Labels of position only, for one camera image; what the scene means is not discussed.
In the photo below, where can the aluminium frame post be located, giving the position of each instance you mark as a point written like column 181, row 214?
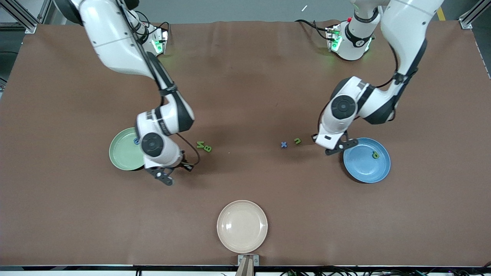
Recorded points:
column 28, row 25
column 468, row 21

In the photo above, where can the light green round plate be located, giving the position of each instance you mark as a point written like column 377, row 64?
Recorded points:
column 122, row 151

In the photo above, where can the brown table cover sheet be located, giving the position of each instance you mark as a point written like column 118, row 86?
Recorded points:
column 245, row 96

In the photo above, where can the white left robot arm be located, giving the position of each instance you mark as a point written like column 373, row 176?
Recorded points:
column 406, row 30

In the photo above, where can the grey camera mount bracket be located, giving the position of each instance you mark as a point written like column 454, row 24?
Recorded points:
column 248, row 260

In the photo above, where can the green letter B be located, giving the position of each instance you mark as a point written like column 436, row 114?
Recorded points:
column 207, row 148

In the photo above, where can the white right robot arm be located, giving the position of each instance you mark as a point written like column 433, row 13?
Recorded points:
column 111, row 38

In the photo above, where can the beige round plate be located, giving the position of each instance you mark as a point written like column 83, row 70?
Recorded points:
column 242, row 226

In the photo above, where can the blue round plate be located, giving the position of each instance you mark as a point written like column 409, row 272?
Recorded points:
column 366, row 168

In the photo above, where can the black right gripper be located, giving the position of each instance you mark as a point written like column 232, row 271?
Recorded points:
column 183, row 164

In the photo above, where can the green letter p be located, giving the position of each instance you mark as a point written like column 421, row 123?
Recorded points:
column 374, row 153

